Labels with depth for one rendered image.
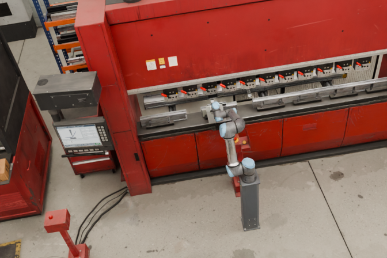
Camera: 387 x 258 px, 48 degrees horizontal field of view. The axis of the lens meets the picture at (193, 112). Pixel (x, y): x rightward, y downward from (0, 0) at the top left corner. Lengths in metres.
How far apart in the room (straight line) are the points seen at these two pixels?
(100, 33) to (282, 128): 2.28
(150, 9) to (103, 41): 0.49
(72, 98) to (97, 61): 0.44
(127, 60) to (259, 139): 1.76
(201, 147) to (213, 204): 0.67
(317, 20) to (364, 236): 2.23
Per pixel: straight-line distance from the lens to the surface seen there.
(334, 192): 5.16
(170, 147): 4.80
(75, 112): 4.97
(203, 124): 4.61
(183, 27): 4.00
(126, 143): 4.57
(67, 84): 3.72
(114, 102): 4.20
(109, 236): 5.00
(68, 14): 5.86
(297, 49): 4.39
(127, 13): 3.88
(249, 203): 4.40
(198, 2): 3.87
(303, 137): 5.09
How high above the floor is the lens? 4.06
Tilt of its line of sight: 42 degrees down
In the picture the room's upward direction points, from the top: 8 degrees counter-clockwise
